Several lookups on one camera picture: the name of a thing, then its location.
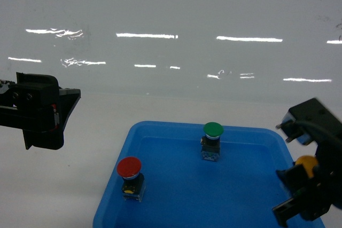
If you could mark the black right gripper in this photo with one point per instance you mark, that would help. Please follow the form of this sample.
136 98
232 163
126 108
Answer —
311 195

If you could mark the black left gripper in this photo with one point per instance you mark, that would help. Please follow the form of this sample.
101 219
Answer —
38 106

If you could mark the yellow mushroom push button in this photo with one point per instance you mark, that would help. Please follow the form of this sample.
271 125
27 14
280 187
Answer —
308 162

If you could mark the red mushroom push button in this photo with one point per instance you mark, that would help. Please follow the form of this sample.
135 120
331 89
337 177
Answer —
133 187

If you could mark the green mushroom push button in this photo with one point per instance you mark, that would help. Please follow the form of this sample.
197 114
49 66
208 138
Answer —
210 142

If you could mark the blue plastic tray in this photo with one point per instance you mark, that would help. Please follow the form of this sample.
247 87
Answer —
183 190

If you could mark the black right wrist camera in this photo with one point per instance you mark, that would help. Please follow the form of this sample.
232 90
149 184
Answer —
309 122

